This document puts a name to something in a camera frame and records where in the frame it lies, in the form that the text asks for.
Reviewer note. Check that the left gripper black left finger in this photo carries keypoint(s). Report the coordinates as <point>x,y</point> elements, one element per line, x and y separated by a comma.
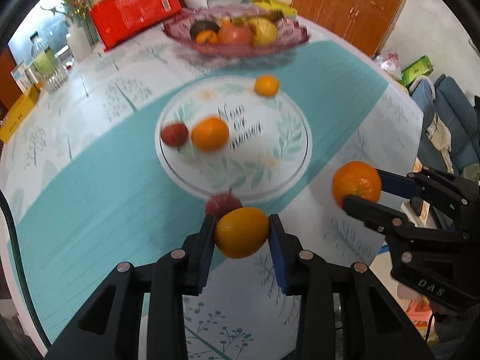
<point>181,272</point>

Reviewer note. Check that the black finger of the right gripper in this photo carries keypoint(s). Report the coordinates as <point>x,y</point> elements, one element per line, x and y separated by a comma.
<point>399,185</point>
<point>390,223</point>

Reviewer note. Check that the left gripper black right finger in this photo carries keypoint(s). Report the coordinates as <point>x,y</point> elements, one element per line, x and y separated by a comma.
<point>303,273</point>

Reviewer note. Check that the red lychee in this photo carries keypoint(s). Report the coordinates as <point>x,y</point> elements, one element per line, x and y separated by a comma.
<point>174,134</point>
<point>221,204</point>

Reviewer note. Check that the small orange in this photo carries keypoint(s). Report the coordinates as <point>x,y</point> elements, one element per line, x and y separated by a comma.
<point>266,85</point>

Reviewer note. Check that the blue sofa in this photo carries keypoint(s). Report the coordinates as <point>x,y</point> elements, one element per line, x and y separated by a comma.
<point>444,98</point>

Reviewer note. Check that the green box on floor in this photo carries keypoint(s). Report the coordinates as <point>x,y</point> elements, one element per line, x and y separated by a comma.
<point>421,67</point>

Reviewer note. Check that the round white printed placemat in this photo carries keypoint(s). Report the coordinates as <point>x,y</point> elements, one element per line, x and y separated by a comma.
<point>268,150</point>

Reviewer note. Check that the teal white tree tablecloth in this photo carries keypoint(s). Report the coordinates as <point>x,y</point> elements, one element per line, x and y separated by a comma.
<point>117,165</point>

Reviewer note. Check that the yellow pear in bowl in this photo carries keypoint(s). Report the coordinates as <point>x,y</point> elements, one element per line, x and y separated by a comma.
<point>264,31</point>

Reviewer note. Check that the yellow box right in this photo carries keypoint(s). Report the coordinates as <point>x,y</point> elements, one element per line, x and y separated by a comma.
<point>285,6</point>

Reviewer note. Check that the yellow tissue box left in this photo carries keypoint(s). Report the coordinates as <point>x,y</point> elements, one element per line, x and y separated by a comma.
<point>18,112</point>

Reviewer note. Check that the clear glass cup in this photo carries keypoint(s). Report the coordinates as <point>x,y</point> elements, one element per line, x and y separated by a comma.
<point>53,76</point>

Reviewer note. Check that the red apple in bowl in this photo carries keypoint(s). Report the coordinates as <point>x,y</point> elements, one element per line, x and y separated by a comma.
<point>231,34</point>

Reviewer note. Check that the white squeeze bottle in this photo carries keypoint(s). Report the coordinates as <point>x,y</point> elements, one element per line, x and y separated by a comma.
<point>78,42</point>

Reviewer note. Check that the dark avocado in bowl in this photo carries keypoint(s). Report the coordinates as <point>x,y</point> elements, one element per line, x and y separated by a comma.
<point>203,25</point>

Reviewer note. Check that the plastic bottle green label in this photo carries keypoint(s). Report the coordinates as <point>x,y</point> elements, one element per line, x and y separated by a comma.
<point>42,56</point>

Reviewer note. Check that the red package of jars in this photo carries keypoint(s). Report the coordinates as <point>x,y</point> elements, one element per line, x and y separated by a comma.
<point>118,20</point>

